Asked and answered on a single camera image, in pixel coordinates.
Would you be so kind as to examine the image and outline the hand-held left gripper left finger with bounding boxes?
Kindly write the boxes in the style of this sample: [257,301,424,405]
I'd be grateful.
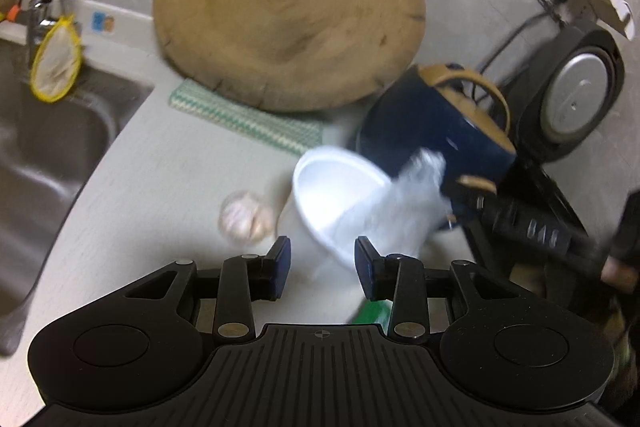
[120,236,292,344]

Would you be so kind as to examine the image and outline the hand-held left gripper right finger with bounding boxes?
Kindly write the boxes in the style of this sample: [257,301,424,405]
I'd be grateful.
[353,236,521,344]

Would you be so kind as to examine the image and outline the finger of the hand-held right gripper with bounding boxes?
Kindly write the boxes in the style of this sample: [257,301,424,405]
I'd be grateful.
[440,179,489,221]

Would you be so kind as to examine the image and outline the clear plastic wrap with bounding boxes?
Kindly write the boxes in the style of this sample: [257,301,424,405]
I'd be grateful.
[345,149,449,259]

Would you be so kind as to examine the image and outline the garlic bulb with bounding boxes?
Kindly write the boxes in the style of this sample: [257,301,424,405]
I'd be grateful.
[219,190,277,242]

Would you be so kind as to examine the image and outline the white plastic cup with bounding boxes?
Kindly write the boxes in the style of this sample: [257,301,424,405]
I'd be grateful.
[275,145,401,272]

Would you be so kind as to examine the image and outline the person's right hand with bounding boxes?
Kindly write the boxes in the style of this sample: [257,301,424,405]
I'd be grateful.
[601,256,640,294]

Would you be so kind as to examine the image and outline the blue rice cooker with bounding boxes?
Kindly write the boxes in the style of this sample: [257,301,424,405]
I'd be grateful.
[354,63,517,233]

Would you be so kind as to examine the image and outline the black rice cooker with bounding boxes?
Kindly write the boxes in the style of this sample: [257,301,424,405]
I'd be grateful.
[462,18,627,293]

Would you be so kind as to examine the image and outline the green striped cloth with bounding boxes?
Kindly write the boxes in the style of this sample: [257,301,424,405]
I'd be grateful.
[167,78,323,156]

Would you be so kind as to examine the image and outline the round wooden cutting board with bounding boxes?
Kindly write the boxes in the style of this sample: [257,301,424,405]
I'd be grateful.
[152,0,427,112]

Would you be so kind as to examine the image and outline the steel sink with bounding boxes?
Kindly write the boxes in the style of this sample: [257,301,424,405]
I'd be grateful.
[0,37,156,358]

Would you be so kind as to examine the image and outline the yellow rimmed mesh strainer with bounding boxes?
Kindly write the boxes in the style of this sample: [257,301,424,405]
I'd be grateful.
[30,14,83,104]

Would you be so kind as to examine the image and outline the black power cable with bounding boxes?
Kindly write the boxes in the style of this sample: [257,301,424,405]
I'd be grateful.
[477,0,569,78]

